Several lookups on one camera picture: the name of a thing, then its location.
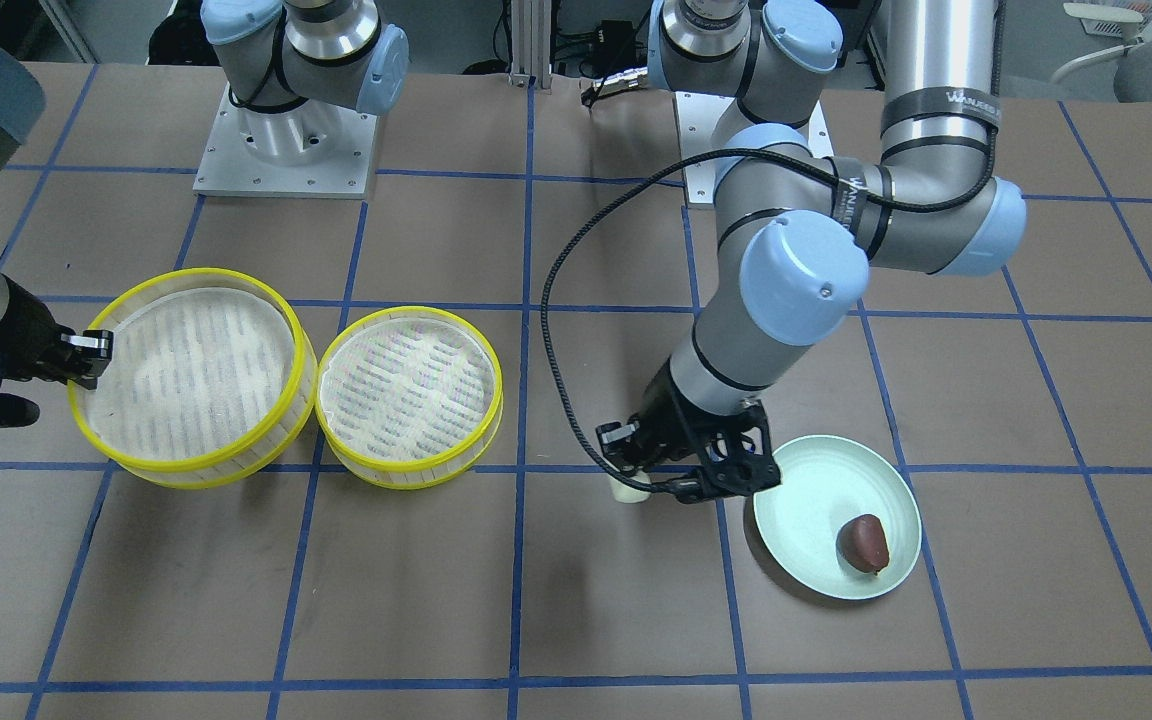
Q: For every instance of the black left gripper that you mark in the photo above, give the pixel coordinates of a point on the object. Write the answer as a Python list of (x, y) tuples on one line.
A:
[(664, 412)]

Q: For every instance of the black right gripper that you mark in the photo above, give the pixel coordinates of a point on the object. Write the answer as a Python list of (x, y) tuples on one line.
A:
[(24, 338)]

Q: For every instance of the yellow bamboo steamer basket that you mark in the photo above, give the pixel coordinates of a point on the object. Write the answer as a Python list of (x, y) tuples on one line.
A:
[(410, 397), (212, 377)]

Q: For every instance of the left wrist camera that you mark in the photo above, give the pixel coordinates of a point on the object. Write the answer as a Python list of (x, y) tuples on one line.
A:
[(734, 454)]

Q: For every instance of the white bun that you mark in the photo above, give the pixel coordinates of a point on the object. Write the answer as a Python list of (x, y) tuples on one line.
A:
[(626, 494)]

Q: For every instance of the brown bun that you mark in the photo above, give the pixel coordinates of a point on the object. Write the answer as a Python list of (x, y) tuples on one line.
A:
[(862, 543)]

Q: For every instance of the aluminium frame post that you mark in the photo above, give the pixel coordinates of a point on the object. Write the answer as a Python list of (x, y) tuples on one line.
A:
[(530, 37)]

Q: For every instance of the light green plate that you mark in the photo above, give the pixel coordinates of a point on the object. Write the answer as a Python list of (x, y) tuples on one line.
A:
[(826, 481)]

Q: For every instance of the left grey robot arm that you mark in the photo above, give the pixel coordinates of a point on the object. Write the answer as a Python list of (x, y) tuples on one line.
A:
[(798, 233)]

